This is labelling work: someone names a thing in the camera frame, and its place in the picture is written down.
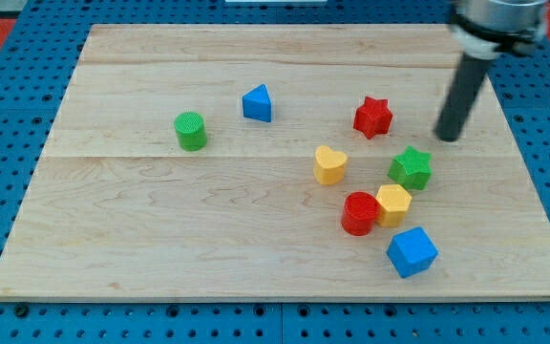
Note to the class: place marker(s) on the blue cube block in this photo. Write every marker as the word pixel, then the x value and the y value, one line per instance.
pixel 411 252

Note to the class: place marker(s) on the light wooden board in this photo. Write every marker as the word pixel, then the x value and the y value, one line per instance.
pixel 117 212

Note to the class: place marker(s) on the red cylinder block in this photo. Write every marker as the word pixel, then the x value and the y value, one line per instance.
pixel 360 210

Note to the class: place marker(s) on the green cylinder block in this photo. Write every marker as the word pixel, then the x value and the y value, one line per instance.
pixel 190 131

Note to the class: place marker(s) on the yellow hexagon block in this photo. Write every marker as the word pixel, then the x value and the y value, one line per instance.
pixel 394 202

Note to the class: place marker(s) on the red star block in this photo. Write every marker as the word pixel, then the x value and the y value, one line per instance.
pixel 373 117

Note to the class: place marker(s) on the blue triangle block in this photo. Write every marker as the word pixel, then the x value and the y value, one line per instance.
pixel 257 104

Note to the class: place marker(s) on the green star block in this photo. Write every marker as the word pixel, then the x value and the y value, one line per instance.
pixel 411 169

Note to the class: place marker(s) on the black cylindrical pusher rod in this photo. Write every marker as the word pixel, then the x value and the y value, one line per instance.
pixel 463 91

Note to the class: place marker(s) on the yellow heart block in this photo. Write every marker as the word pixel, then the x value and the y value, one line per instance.
pixel 329 165

